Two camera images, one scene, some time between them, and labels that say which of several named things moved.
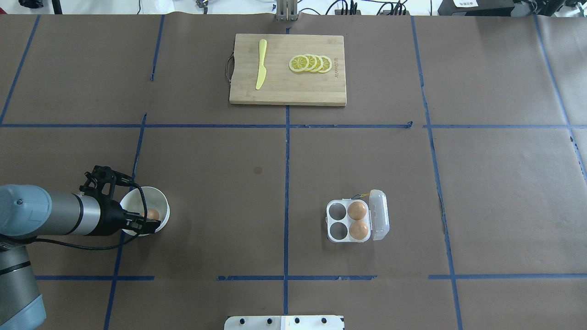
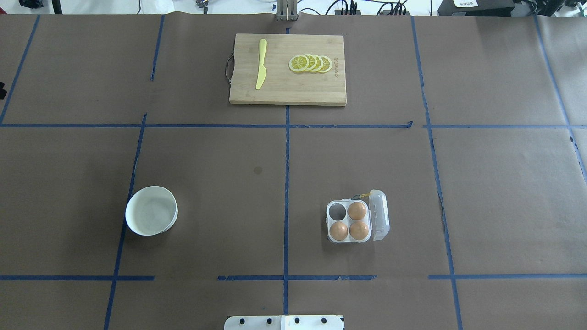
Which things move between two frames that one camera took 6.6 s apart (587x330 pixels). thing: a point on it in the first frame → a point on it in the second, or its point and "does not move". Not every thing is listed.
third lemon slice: [319, 64] does not move
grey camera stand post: [287, 10] does not move
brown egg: [358, 230] does not move
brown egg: [153, 214] → [338, 230]
